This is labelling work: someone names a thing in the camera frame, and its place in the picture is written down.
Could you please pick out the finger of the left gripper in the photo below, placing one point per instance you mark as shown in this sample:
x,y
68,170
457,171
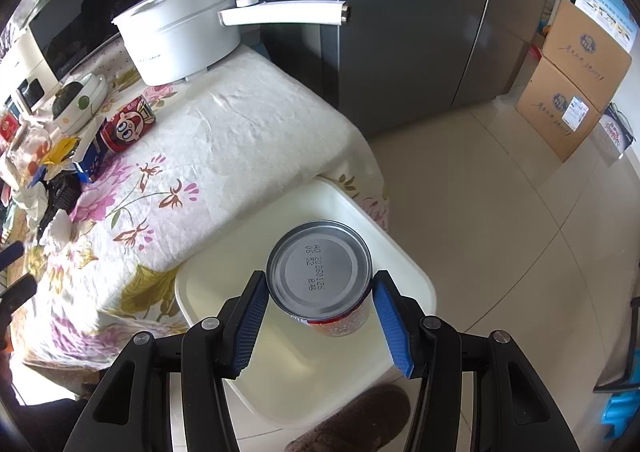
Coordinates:
x,y
18,293
10,254

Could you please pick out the black plastic tray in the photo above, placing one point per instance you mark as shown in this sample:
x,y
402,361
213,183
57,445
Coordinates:
x,y
63,191

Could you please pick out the white electric pot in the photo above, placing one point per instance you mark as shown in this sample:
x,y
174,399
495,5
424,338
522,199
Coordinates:
x,y
173,40

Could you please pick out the white tissue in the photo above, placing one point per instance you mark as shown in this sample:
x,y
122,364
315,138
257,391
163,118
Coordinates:
x,y
58,232

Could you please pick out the dark green squash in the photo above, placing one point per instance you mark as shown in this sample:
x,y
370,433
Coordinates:
x,y
64,97

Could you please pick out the upper cardboard box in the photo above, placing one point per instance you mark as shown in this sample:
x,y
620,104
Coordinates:
x,y
586,54

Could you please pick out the floral tablecloth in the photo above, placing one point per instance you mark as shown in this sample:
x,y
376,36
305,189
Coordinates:
x,y
223,145

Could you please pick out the yellow snack wrapper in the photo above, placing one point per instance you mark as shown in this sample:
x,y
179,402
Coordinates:
x,y
63,150

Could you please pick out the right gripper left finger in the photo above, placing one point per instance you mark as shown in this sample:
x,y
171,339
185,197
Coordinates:
x,y
130,409

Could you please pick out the white plastic bin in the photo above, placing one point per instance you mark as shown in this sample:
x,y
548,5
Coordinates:
x,y
296,375

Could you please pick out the cardboard box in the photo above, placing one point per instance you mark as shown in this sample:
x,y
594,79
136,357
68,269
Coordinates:
x,y
586,54
552,104

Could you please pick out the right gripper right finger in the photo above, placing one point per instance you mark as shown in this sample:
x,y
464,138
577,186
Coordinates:
x,y
513,410

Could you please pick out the red cartoon can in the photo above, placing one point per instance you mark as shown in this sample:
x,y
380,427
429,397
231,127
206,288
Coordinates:
x,y
128,125

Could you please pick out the blue white box on cartons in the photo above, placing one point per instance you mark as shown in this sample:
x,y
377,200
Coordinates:
x,y
614,17

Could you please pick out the brown slipper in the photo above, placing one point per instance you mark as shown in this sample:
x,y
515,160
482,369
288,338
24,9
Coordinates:
x,y
367,423

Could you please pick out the small blue white carton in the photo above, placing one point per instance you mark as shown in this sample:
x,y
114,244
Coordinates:
x,y
89,157

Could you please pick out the lower cardboard box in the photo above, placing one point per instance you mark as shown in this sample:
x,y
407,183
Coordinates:
x,y
552,104

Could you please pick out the white bowl stack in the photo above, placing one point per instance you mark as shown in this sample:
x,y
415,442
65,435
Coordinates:
x,y
86,104

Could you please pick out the grey refrigerator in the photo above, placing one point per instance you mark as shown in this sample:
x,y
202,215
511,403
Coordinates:
x,y
396,61

